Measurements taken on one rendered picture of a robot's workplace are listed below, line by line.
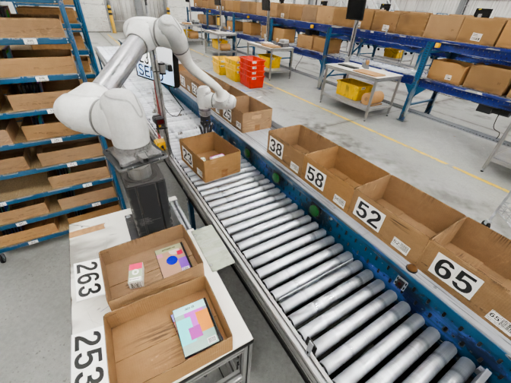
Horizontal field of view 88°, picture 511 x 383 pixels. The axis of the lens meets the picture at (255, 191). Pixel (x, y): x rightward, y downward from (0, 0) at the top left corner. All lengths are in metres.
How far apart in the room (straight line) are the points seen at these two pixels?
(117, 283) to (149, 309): 0.22
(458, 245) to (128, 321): 1.48
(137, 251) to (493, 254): 1.59
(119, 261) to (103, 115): 0.66
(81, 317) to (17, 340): 1.10
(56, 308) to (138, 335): 1.29
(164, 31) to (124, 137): 0.65
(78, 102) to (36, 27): 0.92
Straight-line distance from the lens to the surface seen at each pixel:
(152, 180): 1.33
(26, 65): 2.22
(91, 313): 1.32
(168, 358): 1.13
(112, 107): 1.19
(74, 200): 2.60
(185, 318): 1.15
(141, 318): 1.22
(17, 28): 2.19
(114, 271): 1.40
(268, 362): 1.92
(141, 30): 1.67
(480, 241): 1.53
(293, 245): 1.43
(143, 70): 2.38
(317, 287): 1.30
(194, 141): 2.13
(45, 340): 2.30
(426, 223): 1.61
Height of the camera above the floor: 1.78
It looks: 36 degrees down
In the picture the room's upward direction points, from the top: 3 degrees clockwise
